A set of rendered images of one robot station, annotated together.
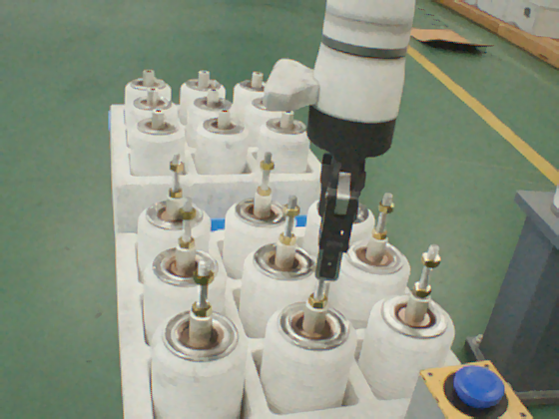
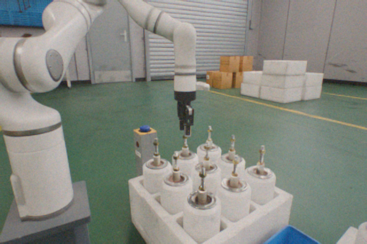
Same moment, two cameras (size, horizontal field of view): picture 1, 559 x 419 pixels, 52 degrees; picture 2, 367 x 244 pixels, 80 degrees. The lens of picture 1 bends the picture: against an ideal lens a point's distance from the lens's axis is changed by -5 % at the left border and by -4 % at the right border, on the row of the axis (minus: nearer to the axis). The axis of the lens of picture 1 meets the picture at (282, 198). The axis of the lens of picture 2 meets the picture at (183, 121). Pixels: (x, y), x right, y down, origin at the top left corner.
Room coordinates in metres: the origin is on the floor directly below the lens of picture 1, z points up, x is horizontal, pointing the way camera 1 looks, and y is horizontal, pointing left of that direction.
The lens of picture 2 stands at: (1.19, -0.27, 0.60)
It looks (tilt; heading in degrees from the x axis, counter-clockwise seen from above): 17 degrees down; 163
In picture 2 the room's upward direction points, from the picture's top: straight up
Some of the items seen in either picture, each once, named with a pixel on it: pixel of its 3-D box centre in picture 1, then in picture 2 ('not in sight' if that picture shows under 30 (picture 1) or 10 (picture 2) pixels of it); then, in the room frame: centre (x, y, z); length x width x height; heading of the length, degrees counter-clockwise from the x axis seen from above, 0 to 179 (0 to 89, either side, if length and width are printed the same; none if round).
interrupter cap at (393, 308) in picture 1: (414, 315); (156, 164); (0.52, -0.16, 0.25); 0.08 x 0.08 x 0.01
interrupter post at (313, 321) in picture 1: (314, 316); (185, 152); (0.49, -0.05, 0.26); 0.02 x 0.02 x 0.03
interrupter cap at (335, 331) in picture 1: (312, 326); (185, 154); (0.49, -0.05, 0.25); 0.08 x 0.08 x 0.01
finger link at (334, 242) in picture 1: (330, 257); not in sight; (0.44, -0.05, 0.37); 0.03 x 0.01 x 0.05; 177
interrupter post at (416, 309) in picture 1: (416, 306); (156, 160); (0.52, -0.16, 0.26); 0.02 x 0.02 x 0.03
